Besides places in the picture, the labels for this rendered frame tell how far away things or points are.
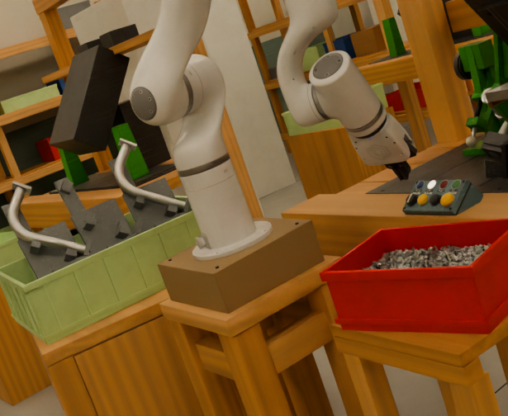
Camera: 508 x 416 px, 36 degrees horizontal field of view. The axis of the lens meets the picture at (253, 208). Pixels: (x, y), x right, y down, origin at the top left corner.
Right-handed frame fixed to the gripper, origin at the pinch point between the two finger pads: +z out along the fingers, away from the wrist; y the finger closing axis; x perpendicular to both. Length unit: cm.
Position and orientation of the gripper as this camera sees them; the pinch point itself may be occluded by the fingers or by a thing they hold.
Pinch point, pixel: (401, 168)
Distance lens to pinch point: 163.9
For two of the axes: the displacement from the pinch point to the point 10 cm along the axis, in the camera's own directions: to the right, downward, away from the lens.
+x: 2.8, -8.3, 4.9
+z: 5.4, 5.5, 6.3
